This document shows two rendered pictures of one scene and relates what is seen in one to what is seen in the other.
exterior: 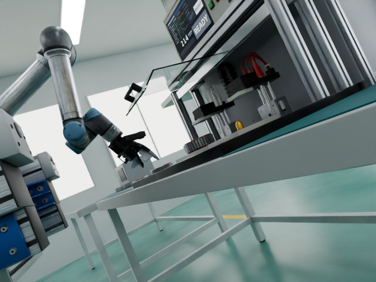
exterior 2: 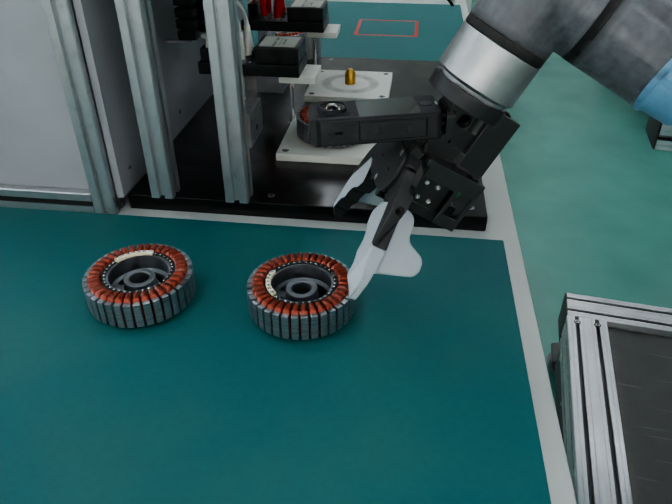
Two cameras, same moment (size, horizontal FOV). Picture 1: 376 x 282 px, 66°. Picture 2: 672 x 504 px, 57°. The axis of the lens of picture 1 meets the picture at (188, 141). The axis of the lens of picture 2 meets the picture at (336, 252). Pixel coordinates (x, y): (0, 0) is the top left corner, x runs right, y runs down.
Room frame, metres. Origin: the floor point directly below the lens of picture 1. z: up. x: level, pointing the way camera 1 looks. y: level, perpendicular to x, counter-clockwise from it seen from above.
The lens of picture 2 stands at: (1.72, 0.49, 1.16)
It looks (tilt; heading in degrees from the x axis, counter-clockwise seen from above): 34 degrees down; 216
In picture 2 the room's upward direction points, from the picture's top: straight up
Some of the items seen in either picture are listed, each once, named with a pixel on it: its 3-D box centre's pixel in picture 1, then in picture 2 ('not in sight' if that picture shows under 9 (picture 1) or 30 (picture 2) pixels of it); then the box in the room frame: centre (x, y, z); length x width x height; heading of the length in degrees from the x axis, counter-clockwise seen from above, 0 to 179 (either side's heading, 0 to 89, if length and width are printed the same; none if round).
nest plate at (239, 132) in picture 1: (242, 131); (350, 86); (0.79, -0.15, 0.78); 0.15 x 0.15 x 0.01; 28
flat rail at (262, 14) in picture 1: (211, 63); not in sight; (0.95, -0.18, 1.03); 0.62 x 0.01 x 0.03; 28
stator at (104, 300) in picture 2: not in sight; (140, 283); (1.42, 0.01, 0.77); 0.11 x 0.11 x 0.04
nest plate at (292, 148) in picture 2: (202, 150); (333, 138); (1.01, -0.03, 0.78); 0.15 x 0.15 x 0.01; 28
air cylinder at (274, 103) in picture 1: (274, 109); (273, 71); (0.86, -0.27, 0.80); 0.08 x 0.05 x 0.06; 28
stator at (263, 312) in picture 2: (162, 170); (301, 293); (1.33, 0.16, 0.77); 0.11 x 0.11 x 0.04
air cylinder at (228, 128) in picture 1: (230, 131); (240, 121); (1.08, -0.16, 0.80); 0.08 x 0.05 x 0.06; 28
